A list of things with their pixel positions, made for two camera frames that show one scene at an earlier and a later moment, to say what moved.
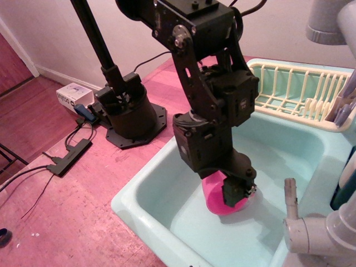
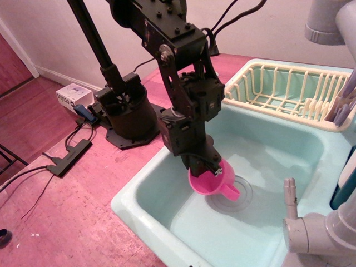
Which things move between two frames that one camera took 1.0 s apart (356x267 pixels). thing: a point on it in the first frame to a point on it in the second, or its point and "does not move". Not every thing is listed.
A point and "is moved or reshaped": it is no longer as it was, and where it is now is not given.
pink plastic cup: x=214 y=194 is moved or reshaped
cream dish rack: x=308 y=95 does not move
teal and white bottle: x=346 y=186 does not move
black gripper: x=207 y=148 to x=186 y=135
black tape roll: x=5 y=236 does not move
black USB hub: x=75 y=153 does not move
